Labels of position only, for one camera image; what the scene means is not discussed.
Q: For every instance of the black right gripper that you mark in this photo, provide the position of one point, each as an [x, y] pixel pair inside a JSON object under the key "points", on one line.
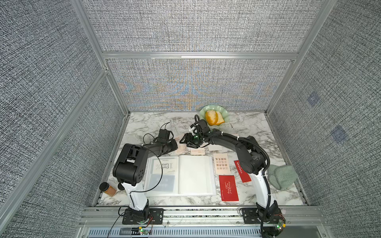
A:
{"points": [[185, 140]]}

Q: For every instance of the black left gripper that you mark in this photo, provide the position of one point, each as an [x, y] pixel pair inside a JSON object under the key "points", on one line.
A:
{"points": [[174, 145]]}

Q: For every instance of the white photo album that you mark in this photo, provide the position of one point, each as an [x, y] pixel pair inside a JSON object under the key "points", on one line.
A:
{"points": [[183, 175]]}

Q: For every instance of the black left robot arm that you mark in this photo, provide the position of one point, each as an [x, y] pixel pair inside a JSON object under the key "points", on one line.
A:
{"points": [[130, 166]]}

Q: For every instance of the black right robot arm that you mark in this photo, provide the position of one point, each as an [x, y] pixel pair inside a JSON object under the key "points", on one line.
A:
{"points": [[252, 158]]}

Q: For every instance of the pink card gold character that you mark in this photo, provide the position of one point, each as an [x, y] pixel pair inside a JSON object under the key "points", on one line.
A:
{"points": [[198, 152]]}

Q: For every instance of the large orange bread roll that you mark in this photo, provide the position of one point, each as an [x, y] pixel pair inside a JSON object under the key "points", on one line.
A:
{"points": [[211, 117]]}

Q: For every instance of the light green wavy bowl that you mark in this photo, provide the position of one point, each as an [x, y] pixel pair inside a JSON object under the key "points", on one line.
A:
{"points": [[220, 109]]}

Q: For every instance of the small bread slice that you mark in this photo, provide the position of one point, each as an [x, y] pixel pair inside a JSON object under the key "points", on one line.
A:
{"points": [[220, 119]]}

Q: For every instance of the pink card four text rows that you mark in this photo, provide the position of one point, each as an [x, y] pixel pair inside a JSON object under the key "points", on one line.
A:
{"points": [[221, 163]]}

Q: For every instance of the large red card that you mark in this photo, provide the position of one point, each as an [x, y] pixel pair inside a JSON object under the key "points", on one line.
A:
{"points": [[228, 188]]}

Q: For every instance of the small red card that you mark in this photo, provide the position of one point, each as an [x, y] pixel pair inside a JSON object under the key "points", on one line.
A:
{"points": [[243, 175]]}

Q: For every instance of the brown cup black lid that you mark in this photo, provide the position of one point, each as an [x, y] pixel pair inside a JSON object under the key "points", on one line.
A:
{"points": [[106, 188]]}

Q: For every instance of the green knitted cloth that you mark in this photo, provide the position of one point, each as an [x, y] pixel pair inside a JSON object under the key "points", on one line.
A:
{"points": [[281, 177]]}

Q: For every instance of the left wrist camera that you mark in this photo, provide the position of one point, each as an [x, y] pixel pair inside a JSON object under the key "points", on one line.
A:
{"points": [[163, 136]]}

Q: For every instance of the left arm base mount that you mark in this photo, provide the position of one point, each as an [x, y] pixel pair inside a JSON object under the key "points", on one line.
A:
{"points": [[133, 217]]}

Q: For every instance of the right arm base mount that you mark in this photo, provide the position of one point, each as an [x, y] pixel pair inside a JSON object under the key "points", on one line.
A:
{"points": [[253, 215]]}

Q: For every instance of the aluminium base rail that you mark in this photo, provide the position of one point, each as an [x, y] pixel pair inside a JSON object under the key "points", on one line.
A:
{"points": [[201, 222]]}

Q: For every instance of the aluminium enclosure frame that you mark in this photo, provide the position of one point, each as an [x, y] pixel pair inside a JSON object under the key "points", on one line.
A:
{"points": [[26, 183]]}

